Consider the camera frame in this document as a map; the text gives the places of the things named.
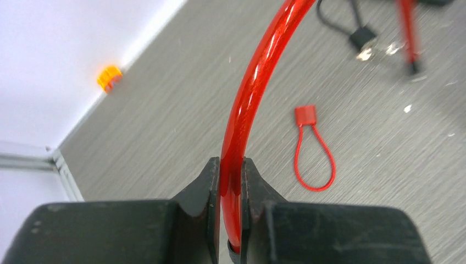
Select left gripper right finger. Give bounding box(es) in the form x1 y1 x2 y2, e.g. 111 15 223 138
240 158 431 263

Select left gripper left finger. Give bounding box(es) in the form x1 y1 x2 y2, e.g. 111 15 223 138
3 157 220 263

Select red hose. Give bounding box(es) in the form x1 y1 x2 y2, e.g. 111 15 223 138
220 0 423 254

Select red cable padlock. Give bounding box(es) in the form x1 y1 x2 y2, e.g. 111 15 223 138
293 105 336 192

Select small silver keys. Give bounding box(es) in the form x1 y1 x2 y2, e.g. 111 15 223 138
356 48 373 61

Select black cable padlock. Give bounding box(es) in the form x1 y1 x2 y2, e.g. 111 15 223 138
315 0 377 53

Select orange toy block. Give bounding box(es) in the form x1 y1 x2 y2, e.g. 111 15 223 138
97 65 123 94

